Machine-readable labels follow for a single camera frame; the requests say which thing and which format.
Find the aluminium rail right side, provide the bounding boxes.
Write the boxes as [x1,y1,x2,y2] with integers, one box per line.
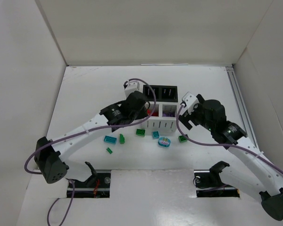
[225,66,258,147]

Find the small teal 2x2 lego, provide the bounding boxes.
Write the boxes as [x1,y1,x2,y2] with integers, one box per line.
[152,131,160,139]

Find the green curved lego brick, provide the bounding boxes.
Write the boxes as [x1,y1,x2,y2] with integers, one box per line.
[119,134,125,144]

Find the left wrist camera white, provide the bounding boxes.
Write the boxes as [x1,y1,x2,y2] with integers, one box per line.
[124,80,141,97]

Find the green 2x2 lego brick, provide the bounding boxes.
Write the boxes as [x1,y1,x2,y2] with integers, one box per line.
[135,129,146,137]

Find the purple cable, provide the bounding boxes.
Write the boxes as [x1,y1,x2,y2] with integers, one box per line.
[25,78,156,226]
[176,101,283,184]

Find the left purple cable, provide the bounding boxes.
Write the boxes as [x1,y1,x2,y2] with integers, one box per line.
[25,78,156,226]

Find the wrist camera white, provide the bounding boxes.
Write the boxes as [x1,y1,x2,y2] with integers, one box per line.
[124,80,141,97]
[181,92,199,114]

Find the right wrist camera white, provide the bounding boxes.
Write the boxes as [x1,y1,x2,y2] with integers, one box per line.
[181,92,199,114]

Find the teal round frog lego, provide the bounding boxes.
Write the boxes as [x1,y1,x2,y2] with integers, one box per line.
[158,137,171,148]

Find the red wires in slot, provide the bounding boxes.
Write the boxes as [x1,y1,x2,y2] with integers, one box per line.
[93,178,101,196]

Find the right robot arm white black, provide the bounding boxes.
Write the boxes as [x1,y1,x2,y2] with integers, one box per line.
[176,92,283,221]

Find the purple round printed lego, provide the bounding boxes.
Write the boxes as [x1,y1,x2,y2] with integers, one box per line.
[163,113,175,118]

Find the red 2x4 lego brick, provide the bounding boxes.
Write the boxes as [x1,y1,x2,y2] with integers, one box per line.
[147,109,159,117]

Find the black double container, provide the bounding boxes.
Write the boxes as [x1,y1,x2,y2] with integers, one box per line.
[142,85,178,103]

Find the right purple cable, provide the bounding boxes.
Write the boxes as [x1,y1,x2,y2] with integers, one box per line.
[176,101,283,184]

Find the teal 2x4 lego brick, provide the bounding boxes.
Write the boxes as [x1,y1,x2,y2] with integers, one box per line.
[103,136,117,145]

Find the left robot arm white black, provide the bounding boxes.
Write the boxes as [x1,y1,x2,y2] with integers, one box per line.
[34,91,148,184]

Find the white slatted double container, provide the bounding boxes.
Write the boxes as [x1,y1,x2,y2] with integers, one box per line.
[142,102,179,133]

